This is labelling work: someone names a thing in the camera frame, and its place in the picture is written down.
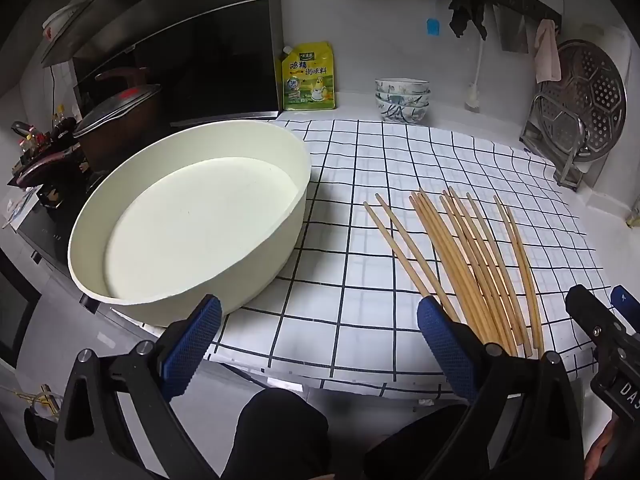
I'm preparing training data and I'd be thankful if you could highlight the white black-grid cloth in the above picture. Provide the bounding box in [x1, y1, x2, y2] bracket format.
[200, 119, 608, 401]

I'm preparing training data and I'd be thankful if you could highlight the white dish brush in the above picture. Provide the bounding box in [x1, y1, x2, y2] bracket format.
[465, 35, 488, 112]

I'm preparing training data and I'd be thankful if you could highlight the black hanging cloth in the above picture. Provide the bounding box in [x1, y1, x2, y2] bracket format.
[447, 0, 488, 41]

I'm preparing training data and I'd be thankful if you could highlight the large white round basin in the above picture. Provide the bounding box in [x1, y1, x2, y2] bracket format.
[67, 120, 312, 328]

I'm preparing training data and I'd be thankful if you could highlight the steel cleaver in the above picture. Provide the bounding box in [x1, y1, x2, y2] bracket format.
[492, 2, 530, 55]

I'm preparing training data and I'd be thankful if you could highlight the brown cooking pot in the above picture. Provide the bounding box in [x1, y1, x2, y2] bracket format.
[15, 105, 166, 186]

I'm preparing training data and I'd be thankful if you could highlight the black range hood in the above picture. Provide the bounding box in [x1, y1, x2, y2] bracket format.
[40, 0, 281, 128]

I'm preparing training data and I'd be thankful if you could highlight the yellow seasoning pouch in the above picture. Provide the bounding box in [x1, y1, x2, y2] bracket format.
[277, 42, 337, 112]

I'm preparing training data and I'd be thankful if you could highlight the person's right hand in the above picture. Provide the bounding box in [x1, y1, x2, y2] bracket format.
[584, 419, 622, 480]

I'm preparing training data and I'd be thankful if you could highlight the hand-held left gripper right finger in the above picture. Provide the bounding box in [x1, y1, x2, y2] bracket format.
[416, 295, 585, 480]

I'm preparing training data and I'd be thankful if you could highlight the steel lid stand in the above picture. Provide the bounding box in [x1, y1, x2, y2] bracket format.
[520, 92, 592, 192]

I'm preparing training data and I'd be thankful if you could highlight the glass pot lid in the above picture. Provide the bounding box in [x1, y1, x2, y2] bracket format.
[72, 67, 163, 138]

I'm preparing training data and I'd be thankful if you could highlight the yellow cord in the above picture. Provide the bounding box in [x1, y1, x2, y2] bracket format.
[12, 385, 58, 413]

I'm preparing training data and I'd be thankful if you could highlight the perforated steel steamer tray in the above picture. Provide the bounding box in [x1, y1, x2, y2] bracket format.
[532, 40, 628, 163]

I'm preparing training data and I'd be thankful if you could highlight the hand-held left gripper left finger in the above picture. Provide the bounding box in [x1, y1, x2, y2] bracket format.
[52, 294, 223, 480]

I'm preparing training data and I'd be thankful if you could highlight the patterned ceramic bowl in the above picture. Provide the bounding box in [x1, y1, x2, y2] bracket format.
[375, 78, 431, 96]
[376, 91, 431, 107]
[376, 100, 430, 124]

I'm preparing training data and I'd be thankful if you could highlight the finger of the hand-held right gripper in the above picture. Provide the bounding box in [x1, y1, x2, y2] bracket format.
[610, 284, 640, 334]
[565, 284, 629, 349]

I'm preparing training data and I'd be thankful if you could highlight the black cooktop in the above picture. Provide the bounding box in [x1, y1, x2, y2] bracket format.
[0, 180, 151, 333]

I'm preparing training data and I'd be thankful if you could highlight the pink hanging cloth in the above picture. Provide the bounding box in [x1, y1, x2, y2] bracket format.
[534, 19, 562, 83]

